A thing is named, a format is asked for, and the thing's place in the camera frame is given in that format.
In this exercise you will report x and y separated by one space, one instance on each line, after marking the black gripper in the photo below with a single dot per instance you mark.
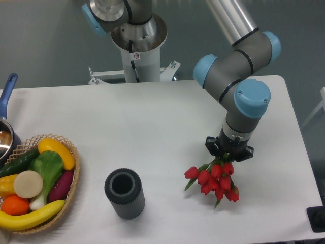
238 150

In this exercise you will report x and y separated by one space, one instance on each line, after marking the red tulip bouquet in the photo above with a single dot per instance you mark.
215 177

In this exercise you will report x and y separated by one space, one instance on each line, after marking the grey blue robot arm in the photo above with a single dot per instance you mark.
227 80

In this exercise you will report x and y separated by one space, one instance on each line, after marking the black device at edge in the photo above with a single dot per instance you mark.
316 218

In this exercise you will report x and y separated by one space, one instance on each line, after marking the dark grey ribbed vase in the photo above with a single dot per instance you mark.
123 188

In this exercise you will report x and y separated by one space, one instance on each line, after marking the purple sweet potato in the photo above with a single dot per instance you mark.
62 187

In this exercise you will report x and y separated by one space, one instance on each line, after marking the green bok choy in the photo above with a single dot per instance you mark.
49 166

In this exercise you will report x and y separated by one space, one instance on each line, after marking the woven wicker basket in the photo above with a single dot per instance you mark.
32 143

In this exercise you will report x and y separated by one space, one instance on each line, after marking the beige round disc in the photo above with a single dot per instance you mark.
28 184

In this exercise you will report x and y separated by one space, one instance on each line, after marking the green cucumber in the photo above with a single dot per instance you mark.
20 163

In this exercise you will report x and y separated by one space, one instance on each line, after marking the orange fruit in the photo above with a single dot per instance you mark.
15 205

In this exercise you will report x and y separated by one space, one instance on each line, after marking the yellow bell pepper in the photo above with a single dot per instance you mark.
7 186

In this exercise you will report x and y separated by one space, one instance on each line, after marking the yellow banana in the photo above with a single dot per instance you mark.
32 219

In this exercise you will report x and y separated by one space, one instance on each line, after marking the white frame at right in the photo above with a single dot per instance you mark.
316 113

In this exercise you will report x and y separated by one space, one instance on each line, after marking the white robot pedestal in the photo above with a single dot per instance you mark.
139 47

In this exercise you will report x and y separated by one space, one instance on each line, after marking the blue handled saucepan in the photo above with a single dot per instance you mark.
9 139

